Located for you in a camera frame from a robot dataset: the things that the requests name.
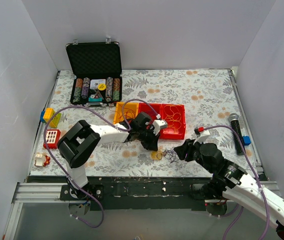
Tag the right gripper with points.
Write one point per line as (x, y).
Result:
(187, 150)

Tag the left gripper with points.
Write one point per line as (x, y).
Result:
(148, 136)

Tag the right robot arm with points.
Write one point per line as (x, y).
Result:
(232, 182)

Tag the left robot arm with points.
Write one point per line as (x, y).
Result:
(78, 144)

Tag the red bin left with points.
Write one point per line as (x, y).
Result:
(143, 107)

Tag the red bin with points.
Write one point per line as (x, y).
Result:
(143, 107)
(174, 115)

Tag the red bin right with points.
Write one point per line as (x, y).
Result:
(174, 115)

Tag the yellow plastic bin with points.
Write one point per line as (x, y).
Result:
(129, 111)

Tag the black microphone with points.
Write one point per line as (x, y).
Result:
(237, 136)

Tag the small blue block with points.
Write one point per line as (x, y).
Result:
(246, 140)

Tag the black orange chip stack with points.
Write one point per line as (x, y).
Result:
(116, 85)

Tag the triangular all in marker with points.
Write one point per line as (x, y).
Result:
(98, 95)

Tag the teal card holder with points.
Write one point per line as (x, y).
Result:
(95, 100)

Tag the yellow big blind button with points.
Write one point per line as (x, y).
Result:
(102, 87)

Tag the black poker chip case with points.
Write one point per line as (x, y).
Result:
(95, 60)

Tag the white playing card deck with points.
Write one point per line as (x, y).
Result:
(94, 83)

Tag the purple chip stack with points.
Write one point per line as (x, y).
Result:
(85, 88)

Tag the green blue chip stack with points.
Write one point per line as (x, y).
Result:
(76, 97)

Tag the red white toy block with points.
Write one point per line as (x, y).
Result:
(52, 137)

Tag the yellow green toy block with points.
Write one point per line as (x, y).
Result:
(48, 114)

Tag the small white red object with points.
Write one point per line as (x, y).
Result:
(41, 160)

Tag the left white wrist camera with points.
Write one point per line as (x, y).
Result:
(159, 124)

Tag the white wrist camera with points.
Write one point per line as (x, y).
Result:
(159, 124)
(201, 135)

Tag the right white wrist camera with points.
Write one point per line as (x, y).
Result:
(201, 135)

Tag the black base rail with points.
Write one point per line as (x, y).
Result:
(136, 192)

